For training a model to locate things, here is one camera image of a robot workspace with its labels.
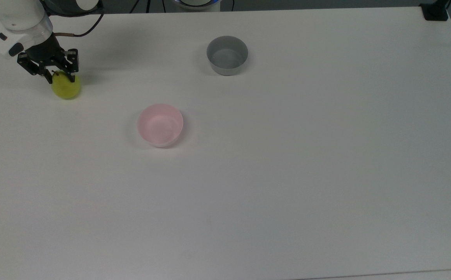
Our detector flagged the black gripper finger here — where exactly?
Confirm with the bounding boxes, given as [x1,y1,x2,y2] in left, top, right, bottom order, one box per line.
[17,52,53,84]
[58,49,79,83]

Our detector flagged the black camera stand clamp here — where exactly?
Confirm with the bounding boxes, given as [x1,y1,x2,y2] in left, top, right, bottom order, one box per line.
[419,0,451,21]

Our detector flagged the white robot base blue ring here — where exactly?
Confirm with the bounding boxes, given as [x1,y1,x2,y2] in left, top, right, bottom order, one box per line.
[173,0,223,13]

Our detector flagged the dark gripper cable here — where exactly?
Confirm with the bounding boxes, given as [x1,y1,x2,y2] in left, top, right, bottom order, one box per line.
[53,14,105,38]

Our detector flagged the green pear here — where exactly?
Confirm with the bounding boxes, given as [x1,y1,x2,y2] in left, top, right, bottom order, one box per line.
[51,71,81,100]

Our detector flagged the black floor cables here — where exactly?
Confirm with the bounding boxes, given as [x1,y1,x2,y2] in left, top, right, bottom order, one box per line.
[130,0,168,14]

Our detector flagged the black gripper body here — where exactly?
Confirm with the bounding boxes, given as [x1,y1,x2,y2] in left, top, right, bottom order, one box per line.
[25,34,67,68]

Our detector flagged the grey plastic bowl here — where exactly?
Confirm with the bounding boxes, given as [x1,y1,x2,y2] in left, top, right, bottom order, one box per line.
[206,35,249,76]

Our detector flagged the pink plastic bowl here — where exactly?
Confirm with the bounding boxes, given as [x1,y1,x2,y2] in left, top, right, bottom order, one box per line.
[137,103,184,148]

